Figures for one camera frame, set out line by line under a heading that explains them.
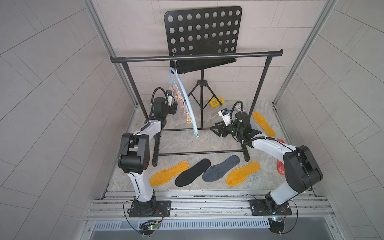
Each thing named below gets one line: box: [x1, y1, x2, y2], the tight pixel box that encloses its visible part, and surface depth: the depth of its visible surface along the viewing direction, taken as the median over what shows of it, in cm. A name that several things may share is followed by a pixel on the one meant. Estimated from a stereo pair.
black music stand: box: [164, 6, 242, 128], surface depth 70 cm
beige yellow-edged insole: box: [252, 112, 276, 138], surface depth 104 cm
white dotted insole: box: [249, 112, 259, 130], surface depth 107 cm
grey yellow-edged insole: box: [225, 161, 261, 187], surface depth 84 cm
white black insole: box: [175, 158, 211, 187], surface depth 84 cm
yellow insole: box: [149, 160, 190, 187], surface depth 84 cm
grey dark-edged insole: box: [202, 155, 241, 182], surface depth 85 cm
